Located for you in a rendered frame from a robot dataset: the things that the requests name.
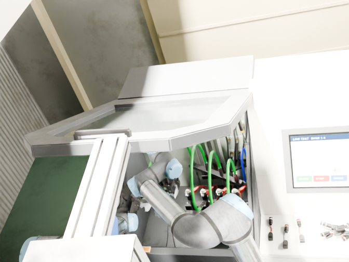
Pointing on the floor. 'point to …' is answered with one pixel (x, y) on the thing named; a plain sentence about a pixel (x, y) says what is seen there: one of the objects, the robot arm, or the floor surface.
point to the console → (312, 112)
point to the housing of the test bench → (224, 73)
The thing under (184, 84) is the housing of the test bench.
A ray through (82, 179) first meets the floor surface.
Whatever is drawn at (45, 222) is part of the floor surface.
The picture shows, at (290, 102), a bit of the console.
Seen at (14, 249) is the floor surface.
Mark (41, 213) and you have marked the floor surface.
